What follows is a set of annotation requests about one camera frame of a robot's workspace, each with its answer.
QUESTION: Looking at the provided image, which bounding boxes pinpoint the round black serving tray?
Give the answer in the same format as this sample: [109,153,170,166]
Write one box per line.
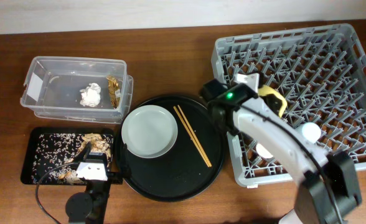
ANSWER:
[113,95,227,202]

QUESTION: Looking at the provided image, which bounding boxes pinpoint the clear plastic waste bin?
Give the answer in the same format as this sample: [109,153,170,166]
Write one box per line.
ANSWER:
[20,56,133,124]

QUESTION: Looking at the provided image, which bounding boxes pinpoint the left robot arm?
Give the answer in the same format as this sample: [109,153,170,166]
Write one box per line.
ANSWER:
[65,143,131,223]

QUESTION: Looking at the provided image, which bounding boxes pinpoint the yellow bowl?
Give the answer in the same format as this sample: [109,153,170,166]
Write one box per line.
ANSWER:
[258,85,288,112]

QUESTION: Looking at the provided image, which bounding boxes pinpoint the white tissue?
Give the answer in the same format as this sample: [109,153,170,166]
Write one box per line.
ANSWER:
[80,83,101,107]

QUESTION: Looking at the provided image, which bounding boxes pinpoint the black rectangular tray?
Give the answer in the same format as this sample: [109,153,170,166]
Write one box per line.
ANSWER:
[21,127,114,185]

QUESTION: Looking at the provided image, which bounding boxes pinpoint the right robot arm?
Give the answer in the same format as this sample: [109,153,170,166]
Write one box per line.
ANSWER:
[200,73,362,224]

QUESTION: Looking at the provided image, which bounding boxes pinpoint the brown gold snack wrapper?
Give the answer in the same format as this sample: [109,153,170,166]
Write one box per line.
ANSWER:
[106,75,121,109]

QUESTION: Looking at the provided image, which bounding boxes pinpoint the grey round plate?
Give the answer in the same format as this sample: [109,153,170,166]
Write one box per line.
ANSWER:
[121,105,178,159]

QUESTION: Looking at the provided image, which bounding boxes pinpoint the grey plastic dishwasher rack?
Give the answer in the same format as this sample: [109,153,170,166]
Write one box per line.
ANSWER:
[211,24,366,170]

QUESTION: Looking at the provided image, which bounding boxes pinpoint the rice and food scraps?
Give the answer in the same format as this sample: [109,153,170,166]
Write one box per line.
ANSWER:
[30,133,113,185]

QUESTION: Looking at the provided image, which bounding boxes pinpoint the light blue cup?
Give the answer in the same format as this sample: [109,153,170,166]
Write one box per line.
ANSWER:
[296,122,321,144]

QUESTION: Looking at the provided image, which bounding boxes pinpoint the pink cup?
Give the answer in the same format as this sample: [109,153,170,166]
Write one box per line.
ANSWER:
[255,143,273,159]

